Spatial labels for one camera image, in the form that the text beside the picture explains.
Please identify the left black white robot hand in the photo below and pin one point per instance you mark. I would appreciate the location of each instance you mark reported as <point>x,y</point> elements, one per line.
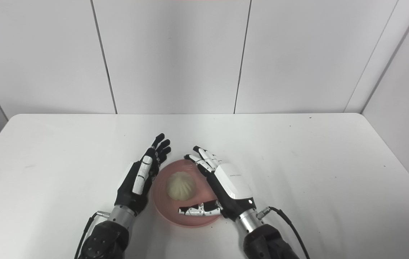
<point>136,187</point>

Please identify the pink round plate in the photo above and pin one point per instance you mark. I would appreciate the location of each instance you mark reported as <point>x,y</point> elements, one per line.
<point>183,212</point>

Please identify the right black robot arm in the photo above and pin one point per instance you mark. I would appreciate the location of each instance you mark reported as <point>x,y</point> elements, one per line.
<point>262,237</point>

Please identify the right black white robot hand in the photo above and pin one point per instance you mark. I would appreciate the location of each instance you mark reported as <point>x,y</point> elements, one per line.
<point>226,187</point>

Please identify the cream steamed bun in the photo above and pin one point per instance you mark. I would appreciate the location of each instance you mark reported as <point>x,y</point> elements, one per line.
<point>180,186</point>

